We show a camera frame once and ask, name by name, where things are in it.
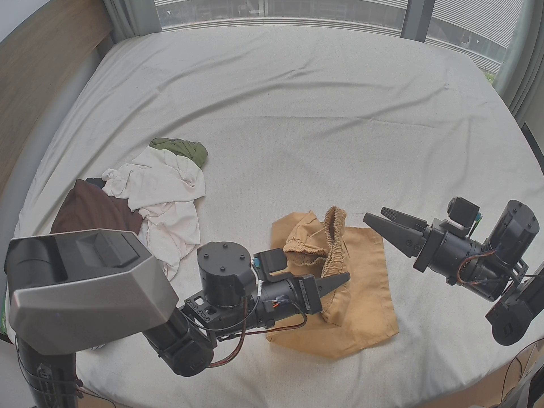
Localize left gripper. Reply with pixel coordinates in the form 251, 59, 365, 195
255, 271, 352, 327

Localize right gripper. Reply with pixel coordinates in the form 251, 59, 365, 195
363, 206, 489, 286

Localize tan shorts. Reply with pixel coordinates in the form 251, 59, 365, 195
265, 206, 400, 360

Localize cream garment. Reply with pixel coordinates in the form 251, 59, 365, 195
101, 146, 207, 282

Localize green garment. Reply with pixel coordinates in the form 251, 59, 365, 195
149, 138, 209, 170

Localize grey-green curtain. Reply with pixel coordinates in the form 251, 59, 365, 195
93, 0, 164, 42
493, 0, 544, 122

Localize window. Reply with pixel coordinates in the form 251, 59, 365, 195
146, 0, 532, 71

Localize brown garment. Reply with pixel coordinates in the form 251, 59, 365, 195
51, 179, 143, 235

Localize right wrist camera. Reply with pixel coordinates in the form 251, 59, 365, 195
442, 197, 483, 237

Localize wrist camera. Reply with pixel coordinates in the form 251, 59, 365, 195
254, 248, 316, 284
442, 197, 483, 237

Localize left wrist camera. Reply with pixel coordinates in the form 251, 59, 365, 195
254, 248, 316, 284

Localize black cable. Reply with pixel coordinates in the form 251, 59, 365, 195
76, 390, 112, 403

